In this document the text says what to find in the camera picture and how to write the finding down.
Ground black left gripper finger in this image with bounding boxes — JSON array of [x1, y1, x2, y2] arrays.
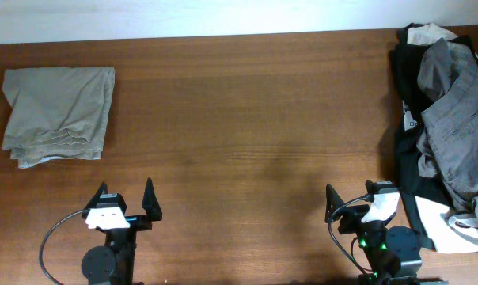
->
[[84, 181, 108, 210], [142, 177, 162, 221]]

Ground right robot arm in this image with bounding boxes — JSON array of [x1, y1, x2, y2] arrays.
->
[[325, 180, 447, 285]]

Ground grey shorts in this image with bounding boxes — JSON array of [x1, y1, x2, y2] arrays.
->
[[417, 39, 478, 245]]

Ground cream garment under pile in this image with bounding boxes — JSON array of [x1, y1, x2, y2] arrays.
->
[[407, 23, 458, 46]]

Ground folded khaki shorts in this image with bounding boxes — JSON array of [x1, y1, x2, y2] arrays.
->
[[2, 66, 116, 169]]

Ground white patterned garment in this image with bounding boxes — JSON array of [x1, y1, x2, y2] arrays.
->
[[415, 196, 478, 254]]

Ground black garment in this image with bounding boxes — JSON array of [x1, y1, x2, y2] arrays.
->
[[390, 25, 478, 250]]

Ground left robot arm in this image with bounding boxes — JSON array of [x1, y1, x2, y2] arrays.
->
[[81, 179, 162, 285]]

